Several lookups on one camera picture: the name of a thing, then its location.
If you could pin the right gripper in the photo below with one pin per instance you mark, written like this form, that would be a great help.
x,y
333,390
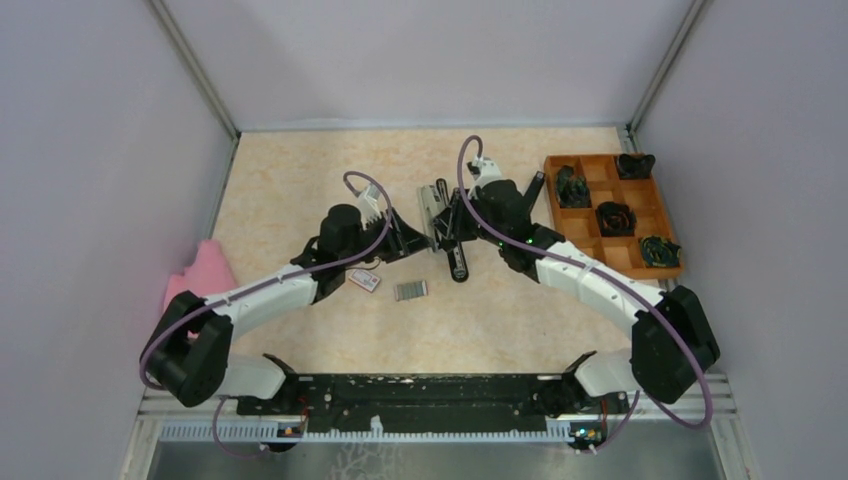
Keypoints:
x,y
450,222

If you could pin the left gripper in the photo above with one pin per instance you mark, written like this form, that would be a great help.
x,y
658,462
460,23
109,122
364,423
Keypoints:
x,y
394,238

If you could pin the red white staple box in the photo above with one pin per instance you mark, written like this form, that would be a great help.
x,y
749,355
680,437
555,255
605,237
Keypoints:
x,y
365,279

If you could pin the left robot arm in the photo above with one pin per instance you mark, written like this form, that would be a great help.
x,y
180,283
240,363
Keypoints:
x,y
189,353

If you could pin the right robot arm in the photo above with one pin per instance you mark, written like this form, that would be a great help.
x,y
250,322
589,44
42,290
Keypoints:
x,y
671,342

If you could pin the wooden compartment tray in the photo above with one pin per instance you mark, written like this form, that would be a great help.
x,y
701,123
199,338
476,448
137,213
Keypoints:
x,y
579,225

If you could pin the dark clip bundle bottom right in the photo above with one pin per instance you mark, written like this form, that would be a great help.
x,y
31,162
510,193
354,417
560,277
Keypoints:
x,y
660,252

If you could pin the pink cloth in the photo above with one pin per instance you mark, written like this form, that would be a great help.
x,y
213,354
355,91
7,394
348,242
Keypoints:
x,y
210,273

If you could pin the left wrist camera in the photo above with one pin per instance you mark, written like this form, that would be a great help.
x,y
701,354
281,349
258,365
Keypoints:
x,y
367,204

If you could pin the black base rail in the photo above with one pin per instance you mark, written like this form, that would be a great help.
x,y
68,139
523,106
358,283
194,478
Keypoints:
x,y
430,404

